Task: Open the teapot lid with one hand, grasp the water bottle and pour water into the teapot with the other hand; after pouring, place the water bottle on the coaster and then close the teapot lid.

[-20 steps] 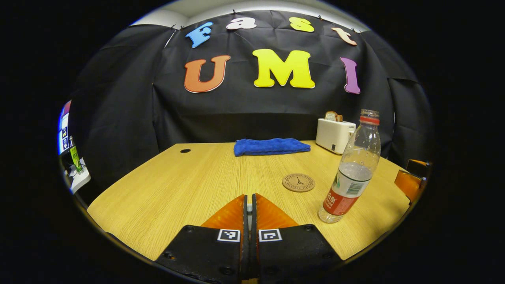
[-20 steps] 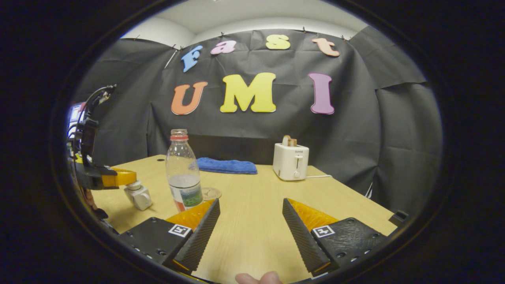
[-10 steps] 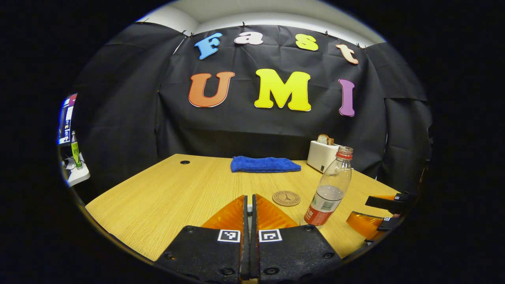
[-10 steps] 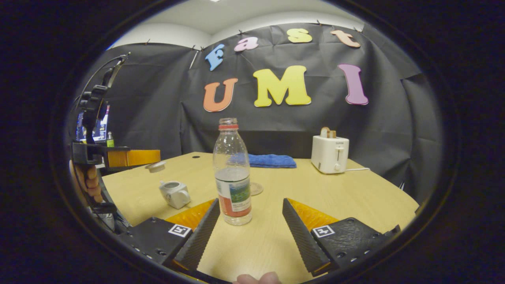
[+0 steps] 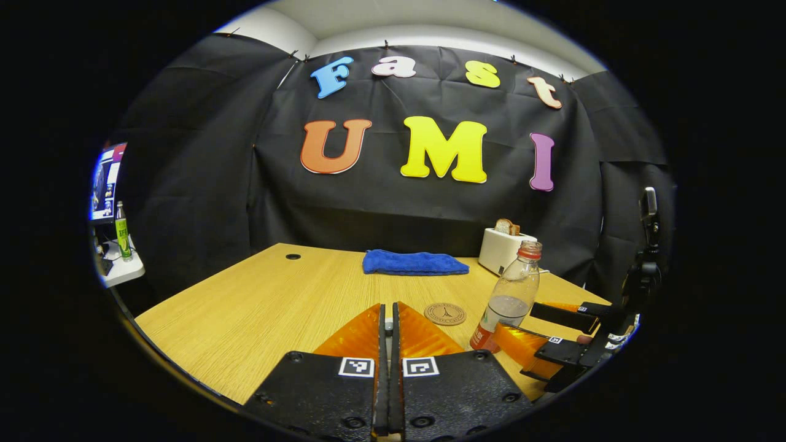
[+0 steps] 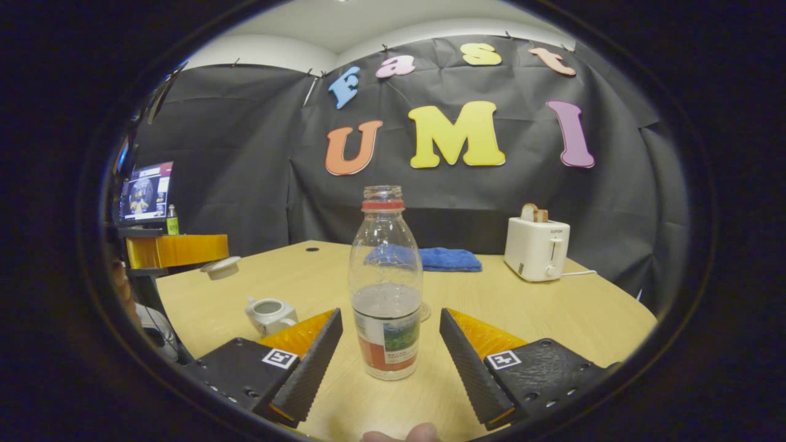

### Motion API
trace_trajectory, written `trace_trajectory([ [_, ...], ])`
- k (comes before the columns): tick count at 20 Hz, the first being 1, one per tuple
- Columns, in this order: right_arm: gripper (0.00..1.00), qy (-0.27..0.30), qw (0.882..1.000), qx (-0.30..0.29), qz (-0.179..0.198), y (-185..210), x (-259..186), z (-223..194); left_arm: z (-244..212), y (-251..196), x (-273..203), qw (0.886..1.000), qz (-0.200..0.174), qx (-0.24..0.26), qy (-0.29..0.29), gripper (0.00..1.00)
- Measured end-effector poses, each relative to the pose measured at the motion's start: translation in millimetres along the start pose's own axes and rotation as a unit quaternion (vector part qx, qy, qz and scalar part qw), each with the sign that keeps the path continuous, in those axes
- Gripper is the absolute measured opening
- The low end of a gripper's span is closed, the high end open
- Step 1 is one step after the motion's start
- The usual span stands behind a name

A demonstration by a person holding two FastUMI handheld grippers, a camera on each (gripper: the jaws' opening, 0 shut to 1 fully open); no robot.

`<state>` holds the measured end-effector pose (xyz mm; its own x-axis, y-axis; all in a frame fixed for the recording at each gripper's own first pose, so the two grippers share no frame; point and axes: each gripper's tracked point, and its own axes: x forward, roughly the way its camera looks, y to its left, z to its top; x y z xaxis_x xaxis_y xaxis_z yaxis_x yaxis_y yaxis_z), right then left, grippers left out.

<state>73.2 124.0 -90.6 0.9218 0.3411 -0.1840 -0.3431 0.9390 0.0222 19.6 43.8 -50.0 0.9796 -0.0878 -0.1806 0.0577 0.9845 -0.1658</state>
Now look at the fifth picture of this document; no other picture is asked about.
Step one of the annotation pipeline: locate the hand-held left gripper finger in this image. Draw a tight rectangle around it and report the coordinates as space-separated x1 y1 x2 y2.
391 301 535 442
243 303 391 442

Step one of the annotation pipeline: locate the clear plastic water bottle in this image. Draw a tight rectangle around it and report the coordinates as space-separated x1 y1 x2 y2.
470 240 543 354

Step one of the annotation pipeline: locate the round brown coaster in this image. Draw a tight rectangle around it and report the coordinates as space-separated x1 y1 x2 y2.
424 302 467 327

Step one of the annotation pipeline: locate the green glass bottle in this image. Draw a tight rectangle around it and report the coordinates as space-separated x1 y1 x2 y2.
114 200 133 262

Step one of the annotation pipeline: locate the white toaster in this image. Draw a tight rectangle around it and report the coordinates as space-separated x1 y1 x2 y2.
478 228 539 277

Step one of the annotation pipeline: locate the blue folded towel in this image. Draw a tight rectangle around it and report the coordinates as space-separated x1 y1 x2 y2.
362 249 470 277

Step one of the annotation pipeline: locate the black backdrop cloth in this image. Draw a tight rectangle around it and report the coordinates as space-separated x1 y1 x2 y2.
111 31 676 301

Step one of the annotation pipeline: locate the white side table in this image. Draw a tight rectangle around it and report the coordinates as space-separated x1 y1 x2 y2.
95 238 147 289

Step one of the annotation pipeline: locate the computer monitor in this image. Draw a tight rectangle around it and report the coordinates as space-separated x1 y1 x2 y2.
90 142 128 223

